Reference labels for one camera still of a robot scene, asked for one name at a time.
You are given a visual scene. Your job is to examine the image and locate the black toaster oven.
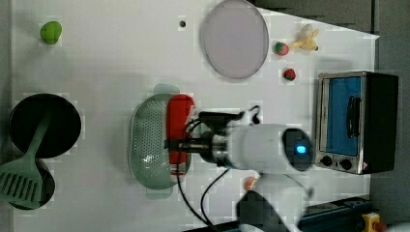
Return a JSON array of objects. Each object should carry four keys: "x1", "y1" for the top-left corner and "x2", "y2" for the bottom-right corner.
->
[{"x1": 315, "y1": 72, "x2": 398, "y2": 175}]

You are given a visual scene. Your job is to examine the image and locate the black pot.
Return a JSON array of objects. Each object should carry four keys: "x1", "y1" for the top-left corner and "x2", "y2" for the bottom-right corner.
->
[{"x1": 9, "y1": 94, "x2": 81, "y2": 159}]

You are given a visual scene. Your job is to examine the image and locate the strawberry toy near banana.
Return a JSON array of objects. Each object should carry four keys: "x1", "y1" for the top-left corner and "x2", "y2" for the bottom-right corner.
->
[{"x1": 274, "y1": 42, "x2": 289, "y2": 56}]

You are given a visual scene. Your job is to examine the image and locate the green slotted spatula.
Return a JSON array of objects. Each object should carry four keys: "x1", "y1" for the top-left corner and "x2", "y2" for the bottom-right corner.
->
[{"x1": 0, "y1": 110, "x2": 52, "y2": 209}]

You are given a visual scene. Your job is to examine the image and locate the green pear toy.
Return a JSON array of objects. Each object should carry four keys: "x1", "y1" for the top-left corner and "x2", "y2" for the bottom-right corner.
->
[{"x1": 40, "y1": 21, "x2": 63, "y2": 45}]

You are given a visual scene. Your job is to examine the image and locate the peeled banana toy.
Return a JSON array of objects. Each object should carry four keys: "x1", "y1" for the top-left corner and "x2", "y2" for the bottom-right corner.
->
[{"x1": 289, "y1": 24, "x2": 319, "y2": 51}]

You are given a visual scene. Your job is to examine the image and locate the lilac round plate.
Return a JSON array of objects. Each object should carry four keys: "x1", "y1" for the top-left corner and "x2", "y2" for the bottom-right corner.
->
[{"x1": 201, "y1": 0, "x2": 270, "y2": 79}]

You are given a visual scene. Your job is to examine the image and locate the orange slice toy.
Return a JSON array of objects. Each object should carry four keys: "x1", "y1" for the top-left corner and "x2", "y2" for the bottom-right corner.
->
[{"x1": 244, "y1": 177, "x2": 257, "y2": 190}]

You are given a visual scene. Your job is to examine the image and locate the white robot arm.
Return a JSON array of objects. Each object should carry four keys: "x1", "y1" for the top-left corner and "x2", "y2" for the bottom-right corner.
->
[{"x1": 164, "y1": 111, "x2": 314, "y2": 232}]

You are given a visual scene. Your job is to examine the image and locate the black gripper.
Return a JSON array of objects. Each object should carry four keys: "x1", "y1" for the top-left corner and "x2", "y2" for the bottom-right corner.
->
[{"x1": 164, "y1": 111, "x2": 245, "y2": 161}]

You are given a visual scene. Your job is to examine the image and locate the red felt ketchup bottle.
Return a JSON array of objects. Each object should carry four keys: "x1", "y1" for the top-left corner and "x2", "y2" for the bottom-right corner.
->
[{"x1": 166, "y1": 94, "x2": 194, "y2": 177}]

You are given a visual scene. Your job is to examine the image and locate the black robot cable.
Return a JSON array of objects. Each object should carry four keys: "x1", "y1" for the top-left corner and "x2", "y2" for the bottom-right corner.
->
[{"x1": 175, "y1": 138, "x2": 231, "y2": 228}]

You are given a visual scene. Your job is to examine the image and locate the strawberry toy near oven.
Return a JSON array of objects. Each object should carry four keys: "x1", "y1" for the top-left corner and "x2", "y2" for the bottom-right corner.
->
[{"x1": 283, "y1": 69, "x2": 296, "y2": 81}]

